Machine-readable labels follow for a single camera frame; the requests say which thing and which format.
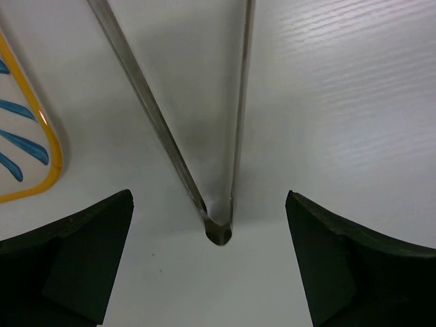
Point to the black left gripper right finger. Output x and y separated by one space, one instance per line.
355 276

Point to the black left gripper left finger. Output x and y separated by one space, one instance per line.
62 274

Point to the metal tongs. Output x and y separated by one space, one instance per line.
218 230

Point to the yellow-rimmed blue-patterned tray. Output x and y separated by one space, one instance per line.
31 154

